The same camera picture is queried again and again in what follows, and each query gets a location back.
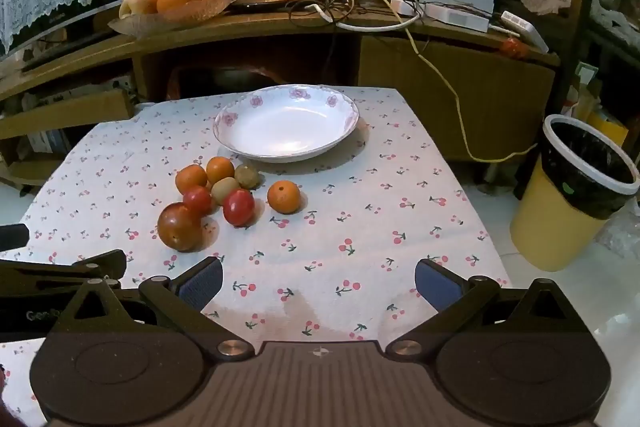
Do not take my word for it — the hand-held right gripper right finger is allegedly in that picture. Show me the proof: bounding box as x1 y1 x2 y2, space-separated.
386 258 596 362

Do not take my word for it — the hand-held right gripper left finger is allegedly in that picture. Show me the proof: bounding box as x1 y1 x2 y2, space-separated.
50 256 254 363

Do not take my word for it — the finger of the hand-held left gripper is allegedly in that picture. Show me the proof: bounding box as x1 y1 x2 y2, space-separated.
0 223 30 252
0 249 127 295

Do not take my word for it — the large dark red apple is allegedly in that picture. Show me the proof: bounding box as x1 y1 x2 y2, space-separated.
157 202 202 253

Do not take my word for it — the red tomato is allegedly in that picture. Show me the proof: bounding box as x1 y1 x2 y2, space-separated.
222 188 256 228
182 186 213 217

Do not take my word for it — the brown kiwi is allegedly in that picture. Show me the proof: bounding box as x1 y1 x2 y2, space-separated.
235 163 261 189
211 177 241 206

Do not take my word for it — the small orange tangerine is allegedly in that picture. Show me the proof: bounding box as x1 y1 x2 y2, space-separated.
206 156 236 185
175 164 208 196
267 180 302 215

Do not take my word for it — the white floral plate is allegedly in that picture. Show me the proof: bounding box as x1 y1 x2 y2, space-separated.
213 84 360 164

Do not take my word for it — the cherry print tablecloth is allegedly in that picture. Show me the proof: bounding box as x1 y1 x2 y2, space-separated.
0 84 513 427

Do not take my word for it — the yellow trash bin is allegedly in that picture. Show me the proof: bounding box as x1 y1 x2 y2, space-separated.
510 113 640 272

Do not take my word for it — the black bin liner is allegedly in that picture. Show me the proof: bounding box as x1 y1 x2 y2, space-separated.
542 117 638 220

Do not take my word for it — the clear plastic bag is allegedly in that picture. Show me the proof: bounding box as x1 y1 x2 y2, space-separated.
595 197 640 258

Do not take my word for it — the wooden cabinet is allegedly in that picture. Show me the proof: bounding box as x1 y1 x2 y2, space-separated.
0 2 561 188

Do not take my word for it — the small red object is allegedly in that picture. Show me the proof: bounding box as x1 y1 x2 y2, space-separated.
501 38 530 58

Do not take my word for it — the fruit basket on shelf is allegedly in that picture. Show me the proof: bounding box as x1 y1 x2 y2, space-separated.
107 0 236 38

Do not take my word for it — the white rectangular device box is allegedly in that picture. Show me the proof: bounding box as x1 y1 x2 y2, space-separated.
424 3 492 34

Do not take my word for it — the yellow apple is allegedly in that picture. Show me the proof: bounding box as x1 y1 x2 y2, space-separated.
118 0 161 18

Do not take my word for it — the white power adapter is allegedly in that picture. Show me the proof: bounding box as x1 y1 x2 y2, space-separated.
499 11 549 54

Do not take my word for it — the yellow cable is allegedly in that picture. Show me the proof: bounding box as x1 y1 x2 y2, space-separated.
240 0 541 165

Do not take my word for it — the white cable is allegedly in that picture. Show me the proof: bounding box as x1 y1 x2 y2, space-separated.
290 2 420 32

